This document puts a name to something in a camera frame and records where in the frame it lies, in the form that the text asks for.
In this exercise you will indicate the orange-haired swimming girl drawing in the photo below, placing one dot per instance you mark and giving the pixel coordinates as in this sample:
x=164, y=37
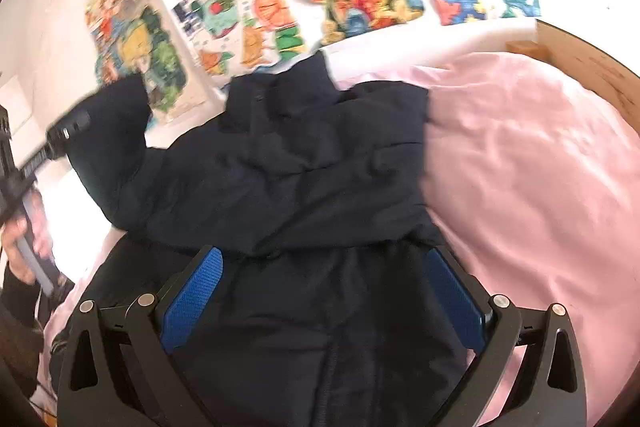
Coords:
x=107, y=2

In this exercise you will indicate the pink blanket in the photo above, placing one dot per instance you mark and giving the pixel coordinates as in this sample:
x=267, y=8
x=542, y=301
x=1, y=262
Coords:
x=525, y=182

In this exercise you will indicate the blond boy green bushes drawing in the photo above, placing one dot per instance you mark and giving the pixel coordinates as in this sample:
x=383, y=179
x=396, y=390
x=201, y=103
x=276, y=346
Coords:
x=142, y=49

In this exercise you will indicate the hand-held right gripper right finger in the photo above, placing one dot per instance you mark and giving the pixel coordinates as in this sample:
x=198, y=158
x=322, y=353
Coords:
x=455, y=302

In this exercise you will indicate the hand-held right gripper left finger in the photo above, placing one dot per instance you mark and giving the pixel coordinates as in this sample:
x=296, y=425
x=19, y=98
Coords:
x=192, y=302

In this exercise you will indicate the wooden bed frame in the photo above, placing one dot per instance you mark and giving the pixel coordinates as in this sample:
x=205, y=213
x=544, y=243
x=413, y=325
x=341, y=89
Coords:
x=590, y=62

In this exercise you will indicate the person's left hand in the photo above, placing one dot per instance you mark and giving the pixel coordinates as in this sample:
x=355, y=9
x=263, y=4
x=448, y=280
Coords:
x=11, y=259

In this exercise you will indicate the person's left forearm dark sleeve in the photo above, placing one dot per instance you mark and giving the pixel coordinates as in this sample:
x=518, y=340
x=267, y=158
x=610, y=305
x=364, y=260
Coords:
x=17, y=322

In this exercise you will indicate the black pillow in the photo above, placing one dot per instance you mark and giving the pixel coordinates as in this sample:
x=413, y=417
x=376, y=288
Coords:
x=300, y=187

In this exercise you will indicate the orange slices drink drawing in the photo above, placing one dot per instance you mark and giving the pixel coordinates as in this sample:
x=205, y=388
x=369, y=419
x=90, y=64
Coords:
x=225, y=17

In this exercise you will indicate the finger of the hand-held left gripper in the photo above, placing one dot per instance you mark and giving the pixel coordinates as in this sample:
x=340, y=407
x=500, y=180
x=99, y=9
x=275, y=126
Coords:
x=67, y=129

